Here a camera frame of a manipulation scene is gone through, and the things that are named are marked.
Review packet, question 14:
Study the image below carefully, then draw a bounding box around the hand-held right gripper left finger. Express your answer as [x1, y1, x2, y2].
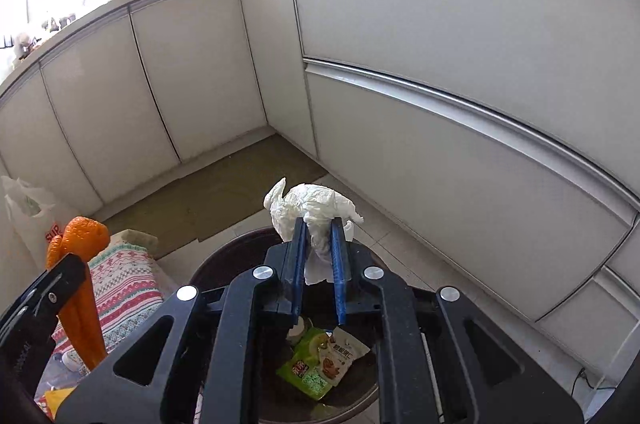
[57, 219, 311, 424]

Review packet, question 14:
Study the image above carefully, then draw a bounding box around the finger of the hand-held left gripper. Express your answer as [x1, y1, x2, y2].
[0, 254, 88, 340]

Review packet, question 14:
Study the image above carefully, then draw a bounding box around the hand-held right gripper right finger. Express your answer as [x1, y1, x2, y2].
[330, 218, 586, 424]

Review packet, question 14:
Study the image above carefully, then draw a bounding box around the orange peel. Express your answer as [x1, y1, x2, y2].
[46, 216, 110, 370]

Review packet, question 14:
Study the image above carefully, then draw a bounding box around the white tissue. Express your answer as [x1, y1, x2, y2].
[263, 177, 364, 285]

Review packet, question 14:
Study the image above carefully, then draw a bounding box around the brown plastic bucket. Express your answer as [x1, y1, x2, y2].
[189, 226, 381, 424]

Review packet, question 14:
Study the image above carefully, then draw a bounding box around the yellow packet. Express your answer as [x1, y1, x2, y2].
[34, 386, 63, 422]

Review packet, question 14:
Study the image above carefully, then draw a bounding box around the patterned striped blanket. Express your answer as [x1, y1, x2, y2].
[35, 229, 166, 405]

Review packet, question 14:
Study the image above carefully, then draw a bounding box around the white plastic shopping bag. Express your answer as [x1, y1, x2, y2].
[0, 175, 63, 275]

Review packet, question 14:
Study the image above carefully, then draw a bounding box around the white brown snack packet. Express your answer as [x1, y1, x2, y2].
[319, 326, 372, 387]

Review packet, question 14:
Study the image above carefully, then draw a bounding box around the green snack packet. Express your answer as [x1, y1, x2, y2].
[276, 328, 332, 401]

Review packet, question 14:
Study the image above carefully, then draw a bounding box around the brown floor mat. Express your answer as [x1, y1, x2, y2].
[102, 135, 328, 242]

